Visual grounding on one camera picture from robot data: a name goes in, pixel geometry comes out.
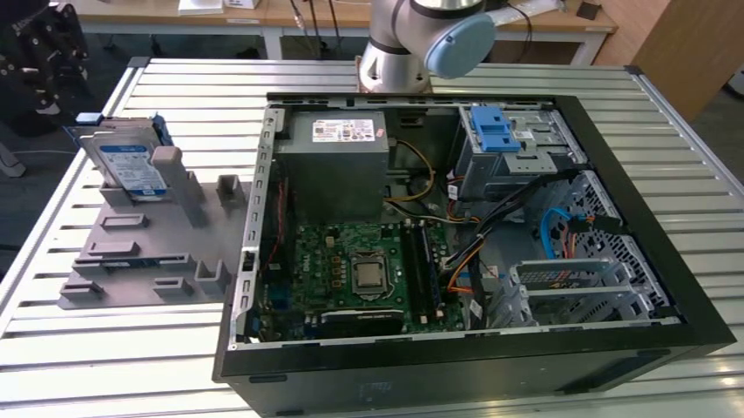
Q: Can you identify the yellow wire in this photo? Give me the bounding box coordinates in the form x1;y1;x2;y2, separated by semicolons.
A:
386;138;436;204

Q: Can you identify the black chair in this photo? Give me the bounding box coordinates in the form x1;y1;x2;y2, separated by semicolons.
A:
0;104;80;138

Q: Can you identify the silver CPU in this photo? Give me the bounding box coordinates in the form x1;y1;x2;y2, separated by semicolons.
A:
352;260;386;293

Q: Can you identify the grey parts rack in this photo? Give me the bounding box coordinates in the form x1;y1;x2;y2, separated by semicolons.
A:
57;145;256;311

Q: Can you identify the red wire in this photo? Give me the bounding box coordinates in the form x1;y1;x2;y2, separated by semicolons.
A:
257;173;289;280

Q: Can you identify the wooden desk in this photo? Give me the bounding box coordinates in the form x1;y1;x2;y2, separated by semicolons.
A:
74;0;621;66

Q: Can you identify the black power connector wire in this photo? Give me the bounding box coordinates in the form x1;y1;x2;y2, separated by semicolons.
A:
571;215;626;232

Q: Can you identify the grey metal drive cage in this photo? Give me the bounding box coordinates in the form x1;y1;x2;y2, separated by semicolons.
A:
455;104;587;201

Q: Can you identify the grey power supply unit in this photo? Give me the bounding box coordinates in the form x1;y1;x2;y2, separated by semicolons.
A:
272;108;390;226

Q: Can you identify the black wire bundle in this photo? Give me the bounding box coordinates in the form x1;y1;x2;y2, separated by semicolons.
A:
446;173;582;273

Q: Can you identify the green RAM stick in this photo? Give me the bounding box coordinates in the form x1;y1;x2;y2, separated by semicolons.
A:
416;220;447;318

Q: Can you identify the silver disk bay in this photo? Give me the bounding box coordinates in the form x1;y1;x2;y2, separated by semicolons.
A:
484;256;669;330

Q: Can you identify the hard disk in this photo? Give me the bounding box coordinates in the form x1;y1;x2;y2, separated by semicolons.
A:
61;111;175;204

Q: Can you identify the green motherboard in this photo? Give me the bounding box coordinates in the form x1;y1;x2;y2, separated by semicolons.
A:
247;219;466;340

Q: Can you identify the grey desk foot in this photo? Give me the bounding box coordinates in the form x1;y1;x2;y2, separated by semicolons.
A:
0;143;28;178

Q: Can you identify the orange wire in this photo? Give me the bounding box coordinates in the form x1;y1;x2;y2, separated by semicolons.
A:
446;256;483;293

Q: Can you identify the black PC case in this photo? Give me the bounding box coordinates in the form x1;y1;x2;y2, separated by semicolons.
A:
211;91;738;417

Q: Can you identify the wooden cabinet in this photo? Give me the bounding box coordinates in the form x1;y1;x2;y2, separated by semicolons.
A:
591;0;744;123

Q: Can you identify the black graphics card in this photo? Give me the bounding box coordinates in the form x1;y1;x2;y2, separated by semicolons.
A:
316;307;406;337

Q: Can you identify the blue plastic drive latch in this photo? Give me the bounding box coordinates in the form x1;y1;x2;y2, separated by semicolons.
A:
470;105;522;152

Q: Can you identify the large white box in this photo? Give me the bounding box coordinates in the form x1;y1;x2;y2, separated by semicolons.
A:
176;0;225;17

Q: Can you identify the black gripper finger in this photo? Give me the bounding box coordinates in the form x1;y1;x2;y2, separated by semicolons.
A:
57;3;92;84
0;56;62;115

